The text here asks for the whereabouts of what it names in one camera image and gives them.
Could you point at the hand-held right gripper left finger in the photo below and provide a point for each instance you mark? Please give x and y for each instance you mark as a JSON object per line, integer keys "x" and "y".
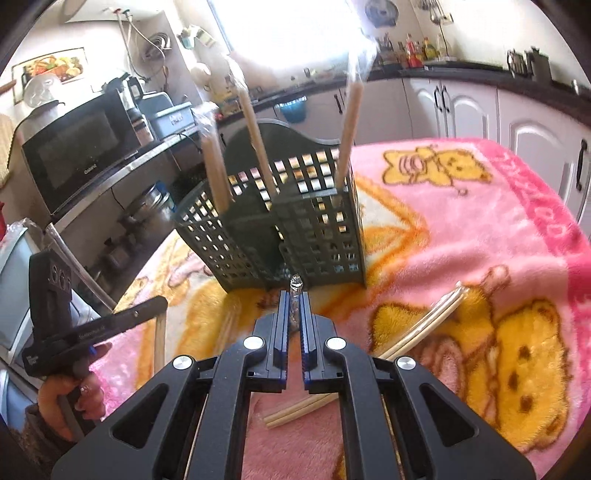
{"x": 285, "y": 350}

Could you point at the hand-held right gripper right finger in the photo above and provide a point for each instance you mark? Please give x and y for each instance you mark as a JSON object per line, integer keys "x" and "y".
{"x": 305, "y": 350}

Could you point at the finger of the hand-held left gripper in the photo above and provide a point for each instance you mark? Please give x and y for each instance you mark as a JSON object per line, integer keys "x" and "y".
{"x": 134, "y": 316}

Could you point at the wooden chopstick pair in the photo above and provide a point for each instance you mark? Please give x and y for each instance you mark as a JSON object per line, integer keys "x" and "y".
{"x": 295, "y": 288}
{"x": 295, "y": 412}
{"x": 429, "y": 318}
{"x": 256, "y": 138}
{"x": 217, "y": 175}
{"x": 348, "y": 134}
{"x": 159, "y": 341}

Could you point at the dark green plastic utensil holder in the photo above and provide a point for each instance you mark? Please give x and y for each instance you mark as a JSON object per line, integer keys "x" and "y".
{"x": 251, "y": 249}

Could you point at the person's left forearm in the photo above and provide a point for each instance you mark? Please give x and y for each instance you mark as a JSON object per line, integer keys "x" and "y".
{"x": 41, "y": 438}

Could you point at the small hanging utensils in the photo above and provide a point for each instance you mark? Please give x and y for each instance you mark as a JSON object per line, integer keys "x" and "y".
{"x": 431, "y": 9}

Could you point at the person's left hand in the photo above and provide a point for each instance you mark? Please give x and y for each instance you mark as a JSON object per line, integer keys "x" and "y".
{"x": 94, "y": 383}

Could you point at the stack of steel pots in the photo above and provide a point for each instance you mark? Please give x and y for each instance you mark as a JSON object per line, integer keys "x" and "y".
{"x": 147, "y": 207}

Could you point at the steel kitchen shelf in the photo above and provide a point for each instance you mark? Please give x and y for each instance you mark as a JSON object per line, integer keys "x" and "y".
{"x": 129, "y": 171}

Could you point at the pink cartoon bear blanket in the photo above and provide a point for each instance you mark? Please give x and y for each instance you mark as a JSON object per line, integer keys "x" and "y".
{"x": 415, "y": 244}

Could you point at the black microwave oven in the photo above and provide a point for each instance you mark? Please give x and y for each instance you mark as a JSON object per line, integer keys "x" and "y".
{"x": 78, "y": 152}

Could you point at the woven bamboo tray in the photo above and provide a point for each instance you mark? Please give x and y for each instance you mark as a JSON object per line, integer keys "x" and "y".
{"x": 7, "y": 152}

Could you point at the grey-blue plastic box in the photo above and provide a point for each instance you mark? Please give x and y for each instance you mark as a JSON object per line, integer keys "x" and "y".
{"x": 173, "y": 121}

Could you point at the white perforated plastic lid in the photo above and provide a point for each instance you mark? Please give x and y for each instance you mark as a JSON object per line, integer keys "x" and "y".
{"x": 41, "y": 90}

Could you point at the wooden rolling pin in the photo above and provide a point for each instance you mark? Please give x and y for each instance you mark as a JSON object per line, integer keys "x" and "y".
{"x": 8, "y": 86}

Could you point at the black electric kettle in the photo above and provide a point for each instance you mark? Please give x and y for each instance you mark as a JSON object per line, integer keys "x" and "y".
{"x": 134, "y": 87}

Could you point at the white gourd ladle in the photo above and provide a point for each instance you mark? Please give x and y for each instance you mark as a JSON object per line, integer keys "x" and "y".
{"x": 201, "y": 72}

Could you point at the group of condiment bottles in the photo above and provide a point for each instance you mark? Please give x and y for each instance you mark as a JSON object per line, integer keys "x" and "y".
{"x": 413, "y": 50}

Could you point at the white lower cabinets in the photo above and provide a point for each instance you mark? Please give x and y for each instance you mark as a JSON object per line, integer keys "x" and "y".
{"x": 531, "y": 124}

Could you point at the black countertop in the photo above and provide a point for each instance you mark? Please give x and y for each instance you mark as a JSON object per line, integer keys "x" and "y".
{"x": 461, "y": 68}

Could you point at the kitchen window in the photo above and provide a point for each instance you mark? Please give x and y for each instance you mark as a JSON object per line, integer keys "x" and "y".
{"x": 286, "y": 27}

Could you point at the steel teapot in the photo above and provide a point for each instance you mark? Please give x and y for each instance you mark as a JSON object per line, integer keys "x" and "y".
{"x": 517, "y": 63}

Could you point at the food wall poster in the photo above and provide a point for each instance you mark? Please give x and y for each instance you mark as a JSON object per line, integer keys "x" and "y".
{"x": 51, "y": 67}

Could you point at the white wall cup holder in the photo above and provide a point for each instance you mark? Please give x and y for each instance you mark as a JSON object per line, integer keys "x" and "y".
{"x": 191, "y": 39}

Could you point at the small wall fan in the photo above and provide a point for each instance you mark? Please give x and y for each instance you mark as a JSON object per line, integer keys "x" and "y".
{"x": 381, "y": 11}

